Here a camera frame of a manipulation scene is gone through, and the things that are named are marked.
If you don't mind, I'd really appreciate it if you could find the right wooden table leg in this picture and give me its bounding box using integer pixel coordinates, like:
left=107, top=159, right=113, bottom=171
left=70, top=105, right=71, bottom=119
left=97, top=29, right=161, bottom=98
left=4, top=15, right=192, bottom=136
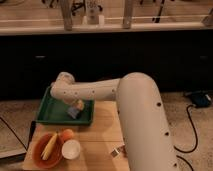
left=122, top=0, right=133, bottom=29

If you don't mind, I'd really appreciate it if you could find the left wooden table leg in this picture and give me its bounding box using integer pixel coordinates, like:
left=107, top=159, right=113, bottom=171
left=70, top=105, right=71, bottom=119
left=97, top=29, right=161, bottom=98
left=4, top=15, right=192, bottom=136
left=60, top=0, right=72, bottom=31

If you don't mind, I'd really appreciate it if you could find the green plastic tray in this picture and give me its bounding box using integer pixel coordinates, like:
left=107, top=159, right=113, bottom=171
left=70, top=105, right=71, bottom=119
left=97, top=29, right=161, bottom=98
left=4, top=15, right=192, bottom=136
left=35, top=87, right=94, bottom=125

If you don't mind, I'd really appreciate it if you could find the blue sponge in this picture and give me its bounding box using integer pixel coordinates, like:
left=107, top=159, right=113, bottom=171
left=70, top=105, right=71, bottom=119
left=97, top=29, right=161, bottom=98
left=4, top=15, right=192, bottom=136
left=67, top=107, right=80, bottom=119

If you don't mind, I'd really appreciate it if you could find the black power adapter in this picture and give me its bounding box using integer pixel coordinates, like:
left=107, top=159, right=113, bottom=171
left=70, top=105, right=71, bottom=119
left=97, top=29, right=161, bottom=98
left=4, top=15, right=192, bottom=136
left=186, top=92, right=212, bottom=108

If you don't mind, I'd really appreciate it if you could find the orange fruit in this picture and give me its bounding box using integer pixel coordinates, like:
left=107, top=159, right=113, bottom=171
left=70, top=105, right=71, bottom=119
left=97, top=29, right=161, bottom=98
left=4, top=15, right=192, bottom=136
left=60, top=129, right=74, bottom=141

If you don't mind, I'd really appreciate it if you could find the small metal clip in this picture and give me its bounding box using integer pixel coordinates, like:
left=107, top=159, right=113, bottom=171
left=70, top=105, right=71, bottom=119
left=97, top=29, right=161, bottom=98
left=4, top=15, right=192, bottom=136
left=111, top=146, right=124, bottom=157

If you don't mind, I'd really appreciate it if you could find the black cable left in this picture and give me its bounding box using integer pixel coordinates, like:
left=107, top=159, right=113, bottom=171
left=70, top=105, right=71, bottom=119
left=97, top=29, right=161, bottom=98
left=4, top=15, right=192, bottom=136
left=0, top=116, right=29, bottom=151

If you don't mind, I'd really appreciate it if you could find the orange bowl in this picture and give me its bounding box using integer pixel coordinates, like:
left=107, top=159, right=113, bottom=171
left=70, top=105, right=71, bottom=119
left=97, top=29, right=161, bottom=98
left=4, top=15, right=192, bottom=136
left=32, top=133, right=63, bottom=169

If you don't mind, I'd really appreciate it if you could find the white cup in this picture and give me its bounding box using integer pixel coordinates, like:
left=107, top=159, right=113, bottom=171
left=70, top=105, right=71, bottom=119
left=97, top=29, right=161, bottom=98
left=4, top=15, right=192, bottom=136
left=62, top=140, right=81, bottom=160

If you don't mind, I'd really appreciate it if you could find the wooden table leg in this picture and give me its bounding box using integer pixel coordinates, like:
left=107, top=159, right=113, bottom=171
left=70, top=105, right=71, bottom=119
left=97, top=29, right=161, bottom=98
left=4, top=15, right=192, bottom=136
left=122, top=0, right=133, bottom=29
left=60, top=0, right=72, bottom=31

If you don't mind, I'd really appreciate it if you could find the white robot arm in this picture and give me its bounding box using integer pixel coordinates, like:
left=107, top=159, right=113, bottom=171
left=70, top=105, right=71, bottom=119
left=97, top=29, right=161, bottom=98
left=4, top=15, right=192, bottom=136
left=51, top=72, right=180, bottom=171

